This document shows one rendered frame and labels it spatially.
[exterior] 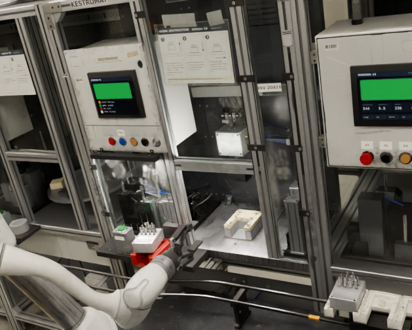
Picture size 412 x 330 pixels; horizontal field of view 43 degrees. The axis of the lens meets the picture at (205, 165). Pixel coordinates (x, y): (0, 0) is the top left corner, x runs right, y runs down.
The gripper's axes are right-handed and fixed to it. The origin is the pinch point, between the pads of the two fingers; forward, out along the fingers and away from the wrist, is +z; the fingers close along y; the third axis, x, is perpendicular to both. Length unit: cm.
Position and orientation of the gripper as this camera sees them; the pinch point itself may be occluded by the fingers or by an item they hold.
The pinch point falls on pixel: (194, 234)
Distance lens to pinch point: 204.0
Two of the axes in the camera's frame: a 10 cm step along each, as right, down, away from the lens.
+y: -1.8, -9.1, -3.7
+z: 4.8, -4.1, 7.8
